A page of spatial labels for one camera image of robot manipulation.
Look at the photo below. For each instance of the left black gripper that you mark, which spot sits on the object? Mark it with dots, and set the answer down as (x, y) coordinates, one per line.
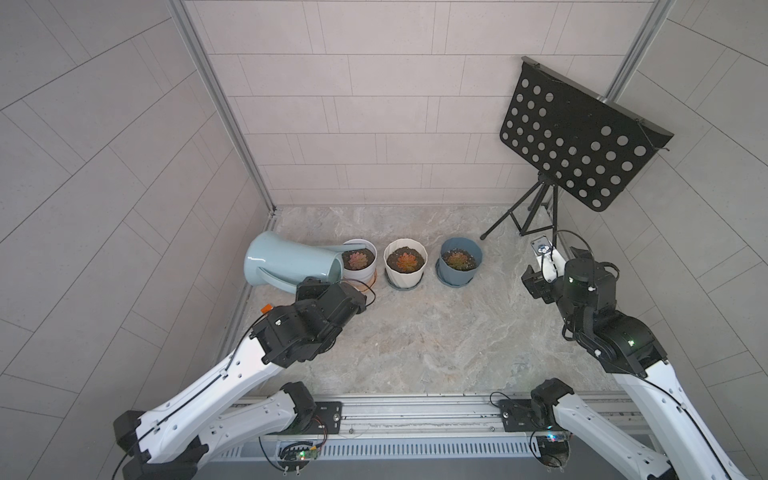
(308, 290)

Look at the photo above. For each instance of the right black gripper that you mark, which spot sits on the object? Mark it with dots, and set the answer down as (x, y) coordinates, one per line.
(534, 284)

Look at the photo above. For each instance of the light blue watering can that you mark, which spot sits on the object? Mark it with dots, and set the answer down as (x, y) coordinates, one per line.
(284, 264)

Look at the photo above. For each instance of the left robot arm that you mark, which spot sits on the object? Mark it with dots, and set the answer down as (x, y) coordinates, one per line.
(177, 438)

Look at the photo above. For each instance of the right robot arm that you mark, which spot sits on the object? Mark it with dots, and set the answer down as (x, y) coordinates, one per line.
(628, 350)

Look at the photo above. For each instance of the pink succulent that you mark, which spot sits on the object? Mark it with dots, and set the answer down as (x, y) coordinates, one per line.
(357, 260)

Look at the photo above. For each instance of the orange-red succulent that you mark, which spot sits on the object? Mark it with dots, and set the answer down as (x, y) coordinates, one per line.
(407, 262)

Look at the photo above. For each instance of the green-red succulent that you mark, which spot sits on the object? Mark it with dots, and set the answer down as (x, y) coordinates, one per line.
(460, 260)

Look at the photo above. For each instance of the peach pot saucer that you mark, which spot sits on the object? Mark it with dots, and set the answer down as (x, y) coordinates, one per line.
(365, 285)

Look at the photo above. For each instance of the white round plant pot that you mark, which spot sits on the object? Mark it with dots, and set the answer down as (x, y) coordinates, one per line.
(370, 249)

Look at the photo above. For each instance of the grey-blue pot saucer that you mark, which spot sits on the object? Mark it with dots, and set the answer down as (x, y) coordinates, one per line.
(399, 288)

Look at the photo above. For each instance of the cream faceted plant pot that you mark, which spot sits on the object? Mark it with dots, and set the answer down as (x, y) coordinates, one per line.
(393, 250)

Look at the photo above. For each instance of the blue plant pot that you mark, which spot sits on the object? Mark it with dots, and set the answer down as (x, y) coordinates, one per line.
(454, 276)

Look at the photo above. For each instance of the left circuit board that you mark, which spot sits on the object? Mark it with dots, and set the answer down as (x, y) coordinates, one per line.
(296, 456)

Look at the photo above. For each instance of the circuit board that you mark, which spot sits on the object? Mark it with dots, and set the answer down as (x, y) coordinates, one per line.
(553, 449)
(296, 456)

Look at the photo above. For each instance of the black perforated music stand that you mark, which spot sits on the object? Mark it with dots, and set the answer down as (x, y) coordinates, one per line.
(579, 143)

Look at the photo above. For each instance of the right circuit board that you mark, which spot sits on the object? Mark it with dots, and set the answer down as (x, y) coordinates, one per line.
(553, 449)

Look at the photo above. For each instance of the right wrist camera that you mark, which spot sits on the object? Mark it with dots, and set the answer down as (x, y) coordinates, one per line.
(551, 262)

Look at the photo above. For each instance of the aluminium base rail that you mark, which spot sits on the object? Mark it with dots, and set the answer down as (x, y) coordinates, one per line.
(453, 420)

